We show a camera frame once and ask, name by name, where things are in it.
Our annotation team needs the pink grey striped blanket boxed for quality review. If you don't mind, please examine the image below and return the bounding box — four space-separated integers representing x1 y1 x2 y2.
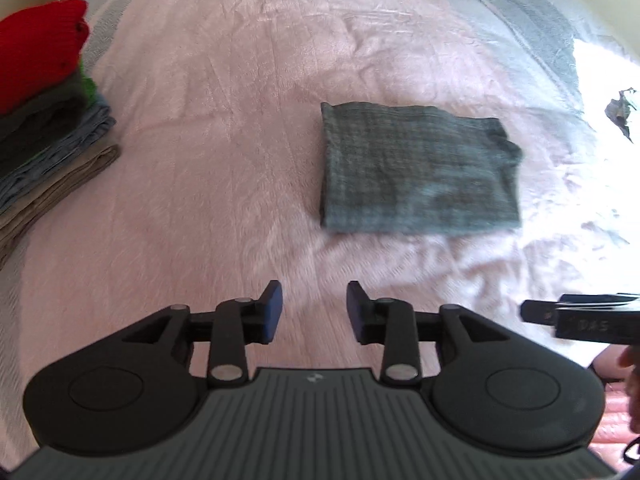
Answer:
0 0 640 461

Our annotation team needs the person's right hand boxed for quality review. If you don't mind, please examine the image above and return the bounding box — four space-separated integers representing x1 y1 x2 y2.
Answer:
596 344 640 434

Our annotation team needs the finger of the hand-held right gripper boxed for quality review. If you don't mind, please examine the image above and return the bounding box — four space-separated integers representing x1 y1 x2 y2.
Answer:
519 298 560 327

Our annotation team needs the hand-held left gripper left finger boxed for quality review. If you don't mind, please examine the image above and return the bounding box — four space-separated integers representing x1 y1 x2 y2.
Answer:
119 279 284 389

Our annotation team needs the green folded garment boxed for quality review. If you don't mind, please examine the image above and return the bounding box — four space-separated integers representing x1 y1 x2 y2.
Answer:
76 61 99 105

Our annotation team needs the dark cloth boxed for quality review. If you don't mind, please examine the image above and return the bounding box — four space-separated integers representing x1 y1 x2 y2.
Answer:
604 88 639 143

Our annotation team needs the dark grey folded garment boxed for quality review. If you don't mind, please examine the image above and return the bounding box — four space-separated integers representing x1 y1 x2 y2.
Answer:
0 71 97 162

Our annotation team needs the stack of folded clothes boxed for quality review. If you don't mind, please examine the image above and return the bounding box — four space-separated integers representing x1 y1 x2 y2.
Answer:
0 91 118 217

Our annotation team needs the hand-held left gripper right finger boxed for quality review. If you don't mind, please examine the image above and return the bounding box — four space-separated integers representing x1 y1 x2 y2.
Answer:
346 280 507 387

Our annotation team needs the tan folded garment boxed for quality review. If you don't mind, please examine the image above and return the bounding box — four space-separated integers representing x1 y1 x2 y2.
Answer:
0 143 123 272

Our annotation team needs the red folded sweater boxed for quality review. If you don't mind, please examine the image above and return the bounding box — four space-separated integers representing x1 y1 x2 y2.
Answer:
0 0 92 117

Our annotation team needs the grey checked garment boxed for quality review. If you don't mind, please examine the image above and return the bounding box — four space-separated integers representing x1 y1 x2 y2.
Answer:
318 101 524 235

